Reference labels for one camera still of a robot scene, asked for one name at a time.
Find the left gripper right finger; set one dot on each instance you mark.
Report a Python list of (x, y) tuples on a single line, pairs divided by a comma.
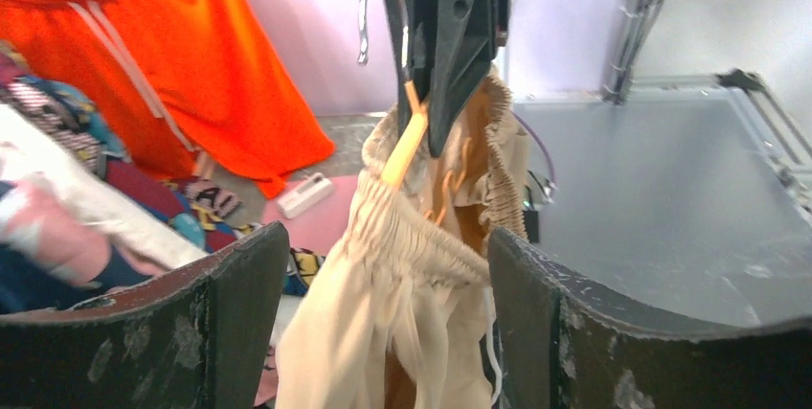
[(571, 342)]

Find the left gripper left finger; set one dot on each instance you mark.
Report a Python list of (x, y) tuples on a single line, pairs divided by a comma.
[(196, 337)]

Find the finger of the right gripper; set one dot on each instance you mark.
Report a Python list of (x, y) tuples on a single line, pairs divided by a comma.
[(454, 44), (396, 25)]

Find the beige shorts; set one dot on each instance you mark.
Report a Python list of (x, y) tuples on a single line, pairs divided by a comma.
[(398, 312)]

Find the colourful cartoon print shorts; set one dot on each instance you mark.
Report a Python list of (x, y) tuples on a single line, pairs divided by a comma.
[(194, 207)]

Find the navy blue shorts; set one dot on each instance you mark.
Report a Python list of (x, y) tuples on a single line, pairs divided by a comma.
[(25, 286)]

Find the pink patterned shorts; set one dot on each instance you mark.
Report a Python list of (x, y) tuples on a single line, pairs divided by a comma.
[(37, 228)]

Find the white shorts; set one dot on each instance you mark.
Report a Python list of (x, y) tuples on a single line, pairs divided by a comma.
[(29, 154)]

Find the orange shorts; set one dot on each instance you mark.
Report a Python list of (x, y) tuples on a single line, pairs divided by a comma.
[(176, 80)]

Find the pink mat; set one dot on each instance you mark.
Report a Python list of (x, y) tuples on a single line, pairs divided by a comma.
[(318, 228)]

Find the white stapler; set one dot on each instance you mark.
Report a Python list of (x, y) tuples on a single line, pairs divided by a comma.
[(306, 194)]

